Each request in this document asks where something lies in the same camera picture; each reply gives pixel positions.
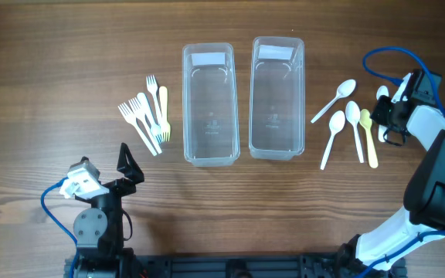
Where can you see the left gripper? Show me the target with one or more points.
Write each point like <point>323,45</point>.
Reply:
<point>118,185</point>

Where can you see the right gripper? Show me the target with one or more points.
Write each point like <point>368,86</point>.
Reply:
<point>385,112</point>

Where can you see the yellow plastic spoon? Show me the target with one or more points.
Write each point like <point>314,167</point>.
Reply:
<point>366,123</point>

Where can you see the white spoon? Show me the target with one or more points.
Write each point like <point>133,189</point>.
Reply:
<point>352,113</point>
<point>382,91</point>
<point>336,124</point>

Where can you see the white spoon angled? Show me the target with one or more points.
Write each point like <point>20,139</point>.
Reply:
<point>344,90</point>

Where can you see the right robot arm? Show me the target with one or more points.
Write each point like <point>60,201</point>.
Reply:
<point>420,220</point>

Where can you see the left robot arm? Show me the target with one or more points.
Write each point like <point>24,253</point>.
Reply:
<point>99,230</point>

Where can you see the left clear plastic container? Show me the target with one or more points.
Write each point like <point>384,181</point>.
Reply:
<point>210,105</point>

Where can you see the clear plastic container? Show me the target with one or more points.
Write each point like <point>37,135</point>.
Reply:
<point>277,98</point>
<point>210,105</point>

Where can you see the right clear plastic container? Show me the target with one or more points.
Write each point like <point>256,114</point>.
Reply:
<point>277,98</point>

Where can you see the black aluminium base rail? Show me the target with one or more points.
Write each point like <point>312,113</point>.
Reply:
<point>306,265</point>

